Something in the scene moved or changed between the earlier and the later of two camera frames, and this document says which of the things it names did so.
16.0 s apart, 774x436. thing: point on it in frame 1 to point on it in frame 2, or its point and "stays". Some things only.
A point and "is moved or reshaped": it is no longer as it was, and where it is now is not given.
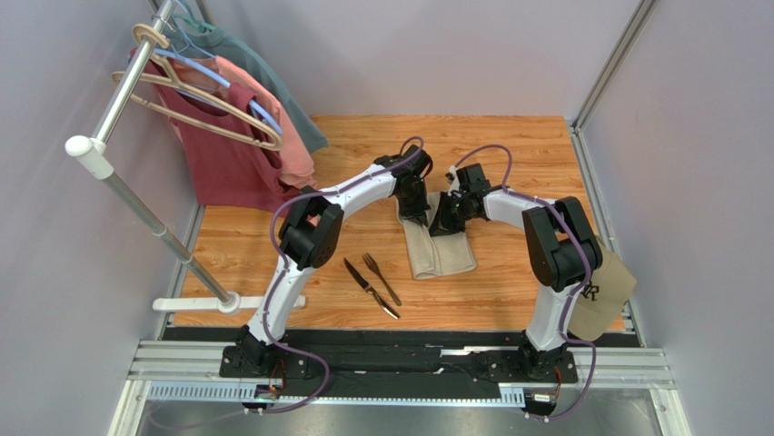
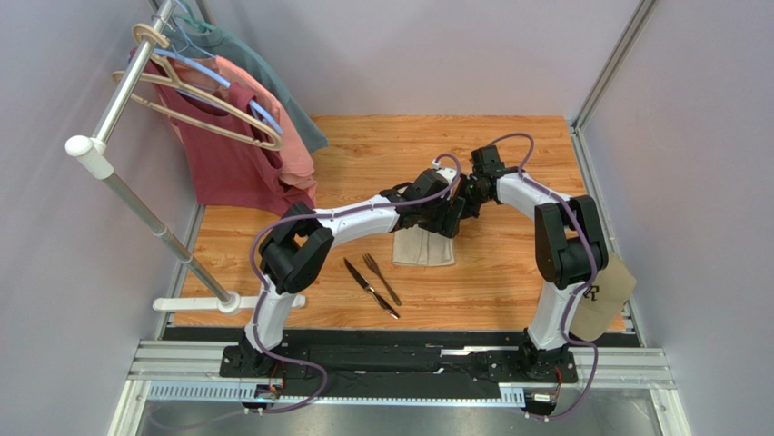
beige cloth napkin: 440,255 is moved or reshaped
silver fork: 372,263 stays
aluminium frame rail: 188,371 stays
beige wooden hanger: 158,34 stays
